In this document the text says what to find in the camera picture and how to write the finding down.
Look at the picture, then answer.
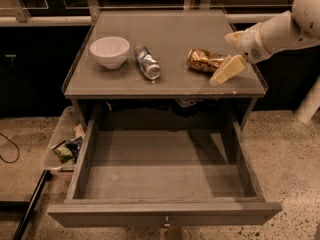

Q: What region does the crushed orange can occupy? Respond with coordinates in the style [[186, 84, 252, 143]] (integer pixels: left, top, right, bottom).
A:
[[187, 48, 226, 73]]

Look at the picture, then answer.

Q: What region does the green snack bag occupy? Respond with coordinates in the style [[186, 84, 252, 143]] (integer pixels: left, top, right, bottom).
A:
[[51, 137, 83, 164]]

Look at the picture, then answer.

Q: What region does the white bowl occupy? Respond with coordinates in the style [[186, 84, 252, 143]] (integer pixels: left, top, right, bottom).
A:
[[89, 36, 130, 69]]

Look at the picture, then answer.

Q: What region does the metal drawer knob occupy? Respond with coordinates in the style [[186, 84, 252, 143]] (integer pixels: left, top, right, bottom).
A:
[[162, 216, 171, 228]]

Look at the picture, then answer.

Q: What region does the open grey top drawer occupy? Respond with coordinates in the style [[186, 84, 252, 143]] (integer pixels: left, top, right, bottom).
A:
[[48, 111, 282, 227]]

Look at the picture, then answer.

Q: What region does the black cable on floor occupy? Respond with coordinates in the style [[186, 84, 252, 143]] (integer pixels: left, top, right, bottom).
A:
[[0, 132, 21, 165]]

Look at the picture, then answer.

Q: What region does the crushed silver blue can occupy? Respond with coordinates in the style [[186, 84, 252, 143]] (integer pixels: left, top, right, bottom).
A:
[[134, 45, 161, 80]]

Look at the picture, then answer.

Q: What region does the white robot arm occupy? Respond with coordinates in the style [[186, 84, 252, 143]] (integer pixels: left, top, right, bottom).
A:
[[210, 0, 320, 85]]

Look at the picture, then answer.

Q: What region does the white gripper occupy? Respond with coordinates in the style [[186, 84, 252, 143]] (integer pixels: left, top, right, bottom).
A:
[[209, 23, 271, 86]]

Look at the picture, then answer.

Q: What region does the black floor rail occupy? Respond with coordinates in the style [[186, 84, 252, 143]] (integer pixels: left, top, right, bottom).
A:
[[0, 170, 52, 240]]

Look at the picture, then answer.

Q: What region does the clear plastic bin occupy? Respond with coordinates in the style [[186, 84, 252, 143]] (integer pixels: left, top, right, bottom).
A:
[[43, 106, 85, 172]]

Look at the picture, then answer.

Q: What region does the grey cabinet with glass top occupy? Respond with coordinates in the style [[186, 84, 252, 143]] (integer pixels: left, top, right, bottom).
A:
[[61, 9, 269, 132]]

